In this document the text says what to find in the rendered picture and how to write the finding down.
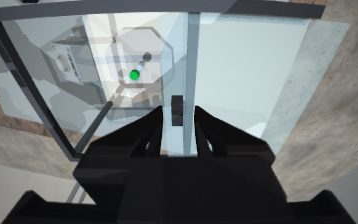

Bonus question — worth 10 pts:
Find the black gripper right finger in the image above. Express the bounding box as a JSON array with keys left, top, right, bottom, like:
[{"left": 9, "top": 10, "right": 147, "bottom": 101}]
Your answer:
[{"left": 194, "top": 105, "right": 276, "bottom": 166}]

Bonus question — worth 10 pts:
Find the grey bench mat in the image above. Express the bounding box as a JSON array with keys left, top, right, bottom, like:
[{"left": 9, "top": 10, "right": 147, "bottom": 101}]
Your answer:
[{"left": 0, "top": 0, "right": 77, "bottom": 124}]

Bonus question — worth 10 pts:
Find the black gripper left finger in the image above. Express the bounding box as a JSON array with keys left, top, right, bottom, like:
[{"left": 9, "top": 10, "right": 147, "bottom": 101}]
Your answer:
[{"left": 83, "top": 106, "right": 163, "bottom": 157}]

